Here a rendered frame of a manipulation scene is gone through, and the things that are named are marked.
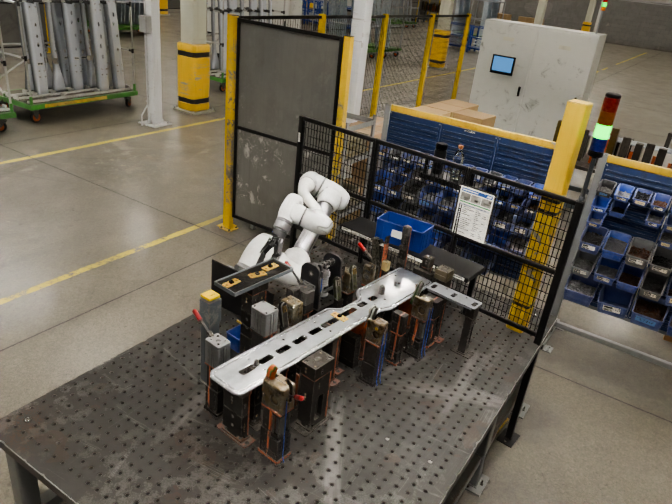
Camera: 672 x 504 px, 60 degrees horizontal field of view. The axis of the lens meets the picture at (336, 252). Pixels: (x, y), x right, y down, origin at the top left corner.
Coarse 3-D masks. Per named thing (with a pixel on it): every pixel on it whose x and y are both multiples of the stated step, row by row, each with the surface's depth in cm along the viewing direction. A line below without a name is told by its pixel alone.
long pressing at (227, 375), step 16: (400, 272) 321; (368, 288) 301; (400, 288) 304; (352, 304) 285; (368, 304) 287; (384, 304) 288; (400, 304) 292; (304, 320) 267; (320, 320) 269; (352, 320) 272; (288, 336) 255; (304, 336) 257; (320, 336) 258; (336, 336) 260; (256, 352) 243; (272, 352) 244; (288, 352) 245; (304, 352) 246; (224, 368) 231; (240, 368) 232; (256, 368) 233; (224, 384) 223; (240, 384) 223; (256, 384) 225
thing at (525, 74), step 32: (512, 32) 834; (544, 32) 811; (576, 32) 790; (480, 64) 873; (512, 64) 845; (544, 64) 824; (576, 64) 802; (480, 96) 888; (512, 96) 862; (544, 96) 838; (576, 96) 815; (512, 128) 877; (544, 128) 852
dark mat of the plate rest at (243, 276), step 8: (264, 264) 279; (280, 264) 280; (240, 272) 269; (248, 272) 270; (272, 272) 272; (280, 272) 273; (224, 280) 261; (240, 280) 263; (248, 280) 263; (256, 280) 264; (232, 288) 256; (240, 288) 256
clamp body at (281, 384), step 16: (272, 384) 216; (288, 384) 220; (272, 400) 220; (288, 400) 218; (272, 416) 223; (288, 416) 225; (272, 432) 226; (288, 432) 228; (272, 448) 228; (288, 448) 232
